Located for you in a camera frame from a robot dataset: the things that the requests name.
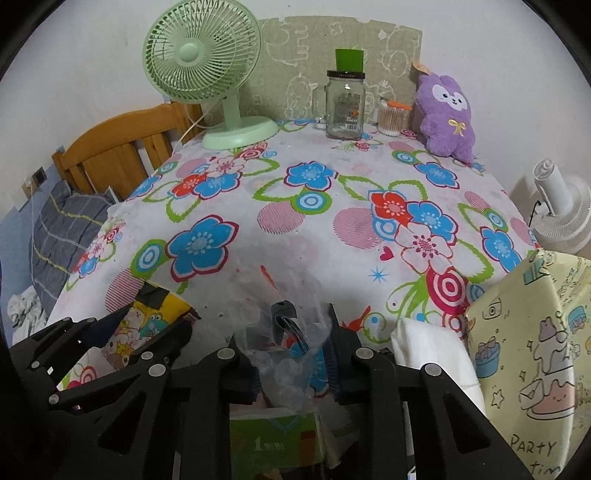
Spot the green tissue pack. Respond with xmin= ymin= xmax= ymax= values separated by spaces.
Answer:
xmin=229 ymin=408 xmax=325 ymax=479

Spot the clear plastic bag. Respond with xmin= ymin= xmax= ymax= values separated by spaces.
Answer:
xmin=229 ymin=265 xmax=332 ymax=412

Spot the yellow cartoon snack pouch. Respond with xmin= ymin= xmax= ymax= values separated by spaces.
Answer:
xmin=101 ymin=283 xmax=200 ymax=370

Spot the white crumpled cloth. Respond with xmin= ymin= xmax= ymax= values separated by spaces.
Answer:
xmin=7 ymin=286 xmax=48 ymax=337

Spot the floral tablecloth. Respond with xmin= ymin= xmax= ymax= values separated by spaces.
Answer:
xmin=45 ymin=118 xmax=541 ymax=416

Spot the yellow cartoon fabric bin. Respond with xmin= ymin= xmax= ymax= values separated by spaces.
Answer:
xmin=466 ymin=249 xmax=591 ymax=479

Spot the grey plaid pillow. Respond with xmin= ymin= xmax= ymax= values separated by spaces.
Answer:
xmin=29 ymin=180 xmax=124 ymax=320

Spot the cotton swab jar orange lid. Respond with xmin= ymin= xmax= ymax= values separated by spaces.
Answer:
xmin=378 ymin=98 xmax=412 ymax=136

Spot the white floor fan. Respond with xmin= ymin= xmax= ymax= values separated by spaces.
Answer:
xmin=533 ymin=158 xmax=590 ymax=254

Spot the wooden bed headboard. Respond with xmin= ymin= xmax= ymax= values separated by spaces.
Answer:
xmin=52 ymin=102 xmax=201 ymax=199

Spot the glass mason jar mug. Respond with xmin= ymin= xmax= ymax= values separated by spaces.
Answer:
xmin=311 ymin=70 xmax=366 ymax=141

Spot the purple plush bunny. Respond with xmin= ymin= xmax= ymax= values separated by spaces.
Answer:
xmin=416 ymin=73 xmax=476 ymax=164

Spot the green cup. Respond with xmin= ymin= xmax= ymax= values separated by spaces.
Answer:
xmin=335 ymin=49 xmax=365 ymax=74

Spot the green desk fan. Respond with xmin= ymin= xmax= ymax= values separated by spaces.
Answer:
xmin=142 ymin=1 xmax=279 ymax=150

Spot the green patterned wall board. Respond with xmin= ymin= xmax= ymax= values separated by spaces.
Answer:
xmin=238 ymin=16 xmax=423 ymax=122

